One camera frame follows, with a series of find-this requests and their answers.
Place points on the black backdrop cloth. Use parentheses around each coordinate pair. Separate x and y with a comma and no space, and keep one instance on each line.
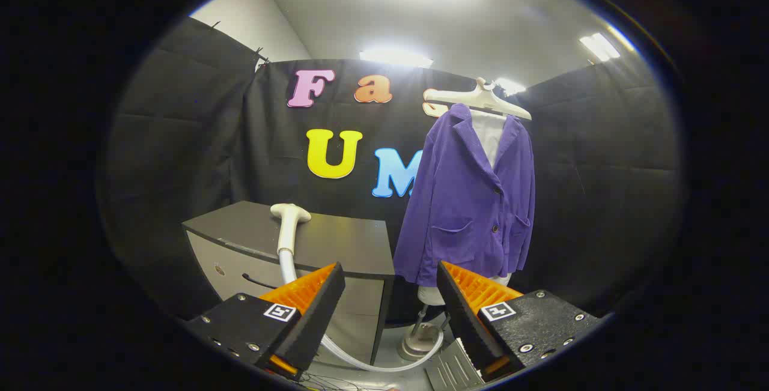
(270,151)

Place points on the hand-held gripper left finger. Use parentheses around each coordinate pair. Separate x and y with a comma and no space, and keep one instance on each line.
(315,319)

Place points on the small ceiling light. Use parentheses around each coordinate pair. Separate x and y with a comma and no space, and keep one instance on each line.
(510,86)

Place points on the long ceiling light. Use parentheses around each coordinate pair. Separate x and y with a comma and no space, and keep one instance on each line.
(393,57)

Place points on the white plastic hanger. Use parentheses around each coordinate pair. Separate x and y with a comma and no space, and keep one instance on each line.
(480,98)

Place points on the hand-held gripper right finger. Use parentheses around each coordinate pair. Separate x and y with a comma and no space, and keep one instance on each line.
(462,319)

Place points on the twin ceiling light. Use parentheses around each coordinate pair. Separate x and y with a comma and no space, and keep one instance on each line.
(599,47)

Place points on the black quilted curtain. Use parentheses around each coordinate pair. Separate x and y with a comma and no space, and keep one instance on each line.
(601,199)
(174,139)

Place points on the grey steamer stand base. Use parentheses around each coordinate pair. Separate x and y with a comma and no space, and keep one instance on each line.
(420,340)

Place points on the grey cabinet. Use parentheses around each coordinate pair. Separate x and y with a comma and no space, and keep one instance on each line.
(336,241)

